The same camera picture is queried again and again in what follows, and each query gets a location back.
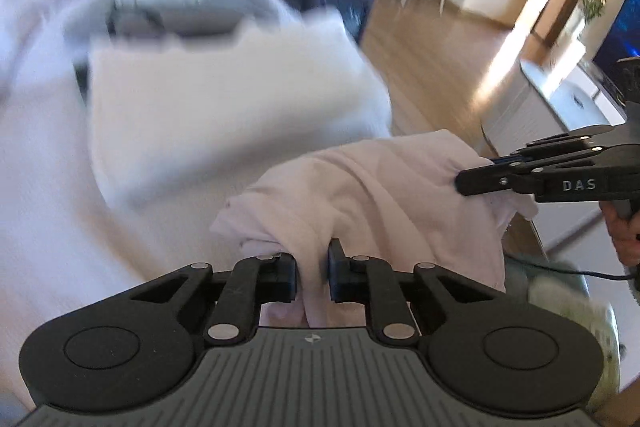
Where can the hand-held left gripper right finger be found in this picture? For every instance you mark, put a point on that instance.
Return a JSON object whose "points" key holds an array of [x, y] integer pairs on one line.
{"points": [[334, 277]]}

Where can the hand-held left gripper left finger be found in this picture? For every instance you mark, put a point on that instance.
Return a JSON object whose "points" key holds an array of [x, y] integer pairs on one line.
{"points": [[290, 279]]}

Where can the person's right hand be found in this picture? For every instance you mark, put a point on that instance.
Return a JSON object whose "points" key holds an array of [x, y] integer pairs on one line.
{"points": [[625, 242]]}

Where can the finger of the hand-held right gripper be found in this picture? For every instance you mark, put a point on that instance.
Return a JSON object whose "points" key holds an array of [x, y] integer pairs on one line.
{"points": [[555, 142], [490, 181]]}

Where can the cream sofa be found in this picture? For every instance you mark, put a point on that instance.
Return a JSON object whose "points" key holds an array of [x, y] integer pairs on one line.
{"points": [[50, 207]]}

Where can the flat screen television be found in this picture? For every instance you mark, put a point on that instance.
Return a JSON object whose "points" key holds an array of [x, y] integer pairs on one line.
{"points": [[625, 37]]}

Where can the pale pink garment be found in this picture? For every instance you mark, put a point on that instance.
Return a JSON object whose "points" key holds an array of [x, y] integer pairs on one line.
{"points": [[375, 207]]}

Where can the potted green plant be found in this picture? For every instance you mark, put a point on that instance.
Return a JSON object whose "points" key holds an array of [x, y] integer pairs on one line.
{"points": [[590, 4]]}

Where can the white television stand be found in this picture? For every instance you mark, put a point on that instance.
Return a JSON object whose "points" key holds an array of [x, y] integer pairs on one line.
{"points": [[540, 107]]}

